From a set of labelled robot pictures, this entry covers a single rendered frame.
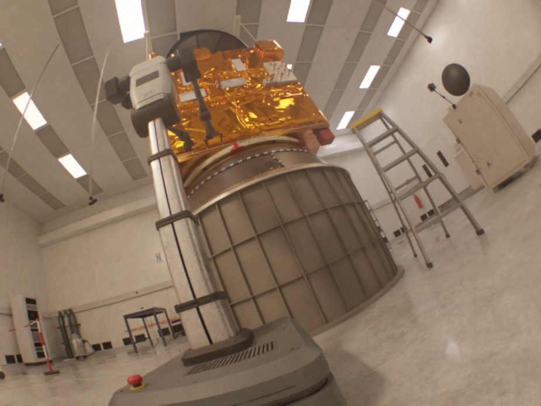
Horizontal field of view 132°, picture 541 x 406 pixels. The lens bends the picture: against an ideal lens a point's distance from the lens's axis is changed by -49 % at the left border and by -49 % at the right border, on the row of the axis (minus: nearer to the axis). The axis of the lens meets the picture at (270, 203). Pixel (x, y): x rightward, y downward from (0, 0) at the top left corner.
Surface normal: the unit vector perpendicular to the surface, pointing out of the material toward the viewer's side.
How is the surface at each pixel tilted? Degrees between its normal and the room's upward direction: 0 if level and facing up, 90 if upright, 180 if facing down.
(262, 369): 45
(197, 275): 90
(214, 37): 131
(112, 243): 90
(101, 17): 180
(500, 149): 90
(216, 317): 90
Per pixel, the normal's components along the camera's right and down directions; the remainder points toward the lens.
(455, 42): -0.91, 0.29
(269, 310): -0.26, -0.25
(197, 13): 0.38, 0.86
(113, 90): 0.19, 0.11
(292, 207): 0.10, -0.40
